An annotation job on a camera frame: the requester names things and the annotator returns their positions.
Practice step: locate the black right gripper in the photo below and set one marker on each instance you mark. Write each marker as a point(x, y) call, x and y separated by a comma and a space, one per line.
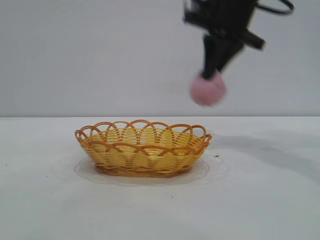
point(220, 17)

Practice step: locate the pink peach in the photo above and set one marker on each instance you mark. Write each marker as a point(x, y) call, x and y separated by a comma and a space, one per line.
point(208, 91)

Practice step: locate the yellow woven wicker basket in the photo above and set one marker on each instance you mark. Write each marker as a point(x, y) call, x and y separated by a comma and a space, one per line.
point(142, 160)

